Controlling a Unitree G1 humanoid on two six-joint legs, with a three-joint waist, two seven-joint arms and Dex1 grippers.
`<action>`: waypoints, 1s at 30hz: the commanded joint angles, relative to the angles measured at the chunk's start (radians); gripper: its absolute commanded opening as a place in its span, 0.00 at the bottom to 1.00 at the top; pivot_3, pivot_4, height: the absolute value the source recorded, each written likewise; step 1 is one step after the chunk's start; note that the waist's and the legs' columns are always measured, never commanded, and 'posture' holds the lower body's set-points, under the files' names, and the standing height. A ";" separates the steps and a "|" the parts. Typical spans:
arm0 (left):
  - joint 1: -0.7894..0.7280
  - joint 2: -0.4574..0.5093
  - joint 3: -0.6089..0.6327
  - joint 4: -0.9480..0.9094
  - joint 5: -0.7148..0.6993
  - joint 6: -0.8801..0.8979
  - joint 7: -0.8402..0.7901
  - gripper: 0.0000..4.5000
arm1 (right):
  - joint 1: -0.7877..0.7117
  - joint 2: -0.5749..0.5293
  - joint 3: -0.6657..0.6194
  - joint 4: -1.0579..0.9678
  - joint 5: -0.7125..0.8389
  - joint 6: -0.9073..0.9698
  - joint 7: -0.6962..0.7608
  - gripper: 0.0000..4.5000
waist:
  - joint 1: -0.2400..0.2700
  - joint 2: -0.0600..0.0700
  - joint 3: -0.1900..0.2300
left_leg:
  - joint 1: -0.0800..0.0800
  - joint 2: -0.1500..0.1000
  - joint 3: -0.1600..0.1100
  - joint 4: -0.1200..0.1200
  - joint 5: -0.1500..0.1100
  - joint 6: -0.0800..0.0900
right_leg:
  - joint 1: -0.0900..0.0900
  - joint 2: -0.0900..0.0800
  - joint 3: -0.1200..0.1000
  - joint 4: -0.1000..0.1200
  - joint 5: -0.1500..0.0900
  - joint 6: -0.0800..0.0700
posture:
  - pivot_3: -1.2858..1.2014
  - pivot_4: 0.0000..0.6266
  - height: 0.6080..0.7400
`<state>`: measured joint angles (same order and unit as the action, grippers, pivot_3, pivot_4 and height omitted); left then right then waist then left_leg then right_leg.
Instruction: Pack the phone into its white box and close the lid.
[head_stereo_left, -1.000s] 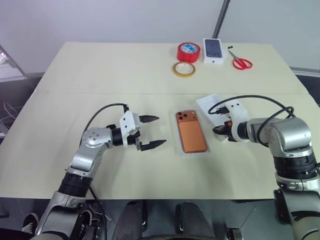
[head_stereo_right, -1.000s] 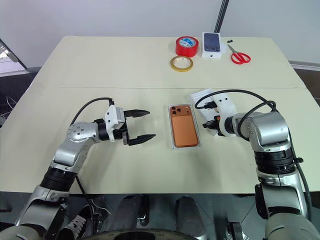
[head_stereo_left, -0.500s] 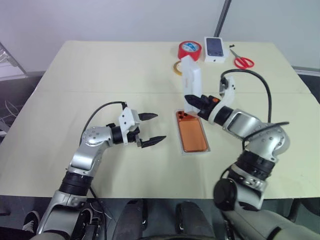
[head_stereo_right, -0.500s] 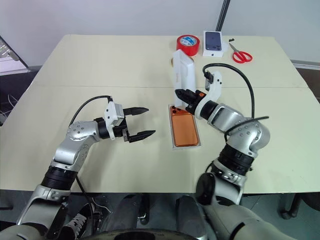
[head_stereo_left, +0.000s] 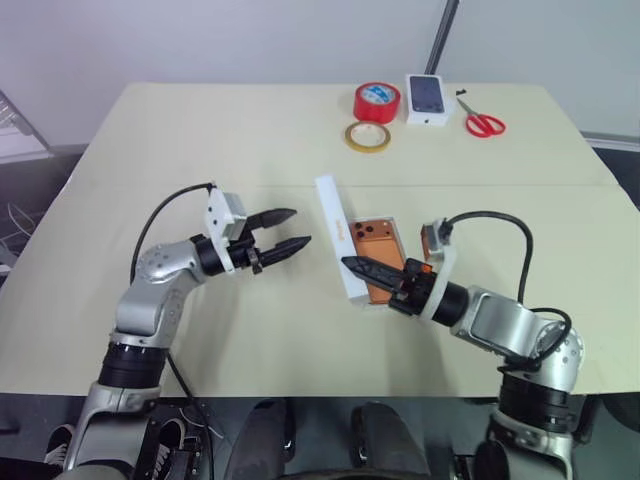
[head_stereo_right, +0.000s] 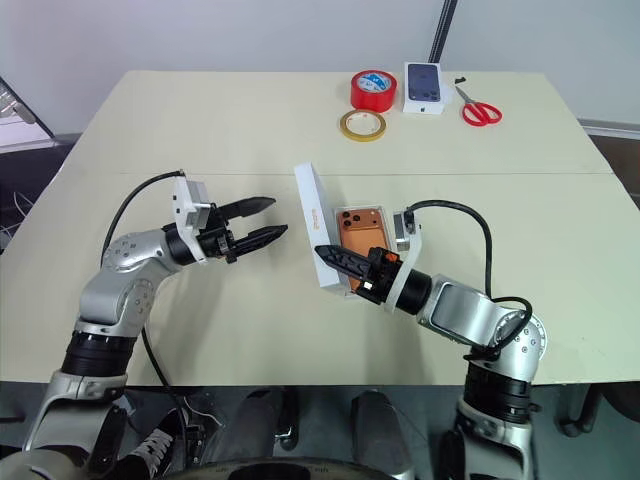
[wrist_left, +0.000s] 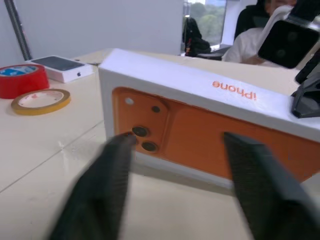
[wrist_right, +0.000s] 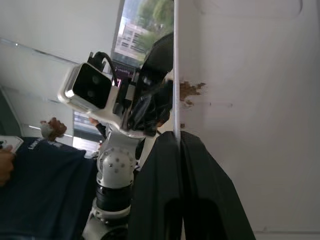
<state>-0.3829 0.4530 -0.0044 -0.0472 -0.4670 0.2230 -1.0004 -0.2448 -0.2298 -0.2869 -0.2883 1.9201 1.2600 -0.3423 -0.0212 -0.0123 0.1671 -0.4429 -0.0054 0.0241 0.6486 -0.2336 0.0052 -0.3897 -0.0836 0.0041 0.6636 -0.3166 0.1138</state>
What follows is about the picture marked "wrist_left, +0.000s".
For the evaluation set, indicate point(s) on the red tape roll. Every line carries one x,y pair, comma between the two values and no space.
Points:
25,85

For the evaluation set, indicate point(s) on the black jacket on chair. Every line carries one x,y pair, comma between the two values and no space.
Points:
195,37

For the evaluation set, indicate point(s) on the sealed box with dark phone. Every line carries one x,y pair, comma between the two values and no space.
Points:
57,63

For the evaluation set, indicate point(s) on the black office chair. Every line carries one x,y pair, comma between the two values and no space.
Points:
247,17

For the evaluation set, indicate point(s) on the yellow tape roll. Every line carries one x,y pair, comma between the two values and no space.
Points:
37,110

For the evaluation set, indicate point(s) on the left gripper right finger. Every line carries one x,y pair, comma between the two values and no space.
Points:
270,195

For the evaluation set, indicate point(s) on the person in white shirt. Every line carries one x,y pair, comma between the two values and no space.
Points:
245,47

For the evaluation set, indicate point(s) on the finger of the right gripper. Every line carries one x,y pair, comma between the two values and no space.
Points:
310,68
307,100

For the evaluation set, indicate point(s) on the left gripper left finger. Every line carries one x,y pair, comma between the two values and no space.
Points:
100,190

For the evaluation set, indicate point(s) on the white box with card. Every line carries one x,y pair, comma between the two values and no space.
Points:
200,132

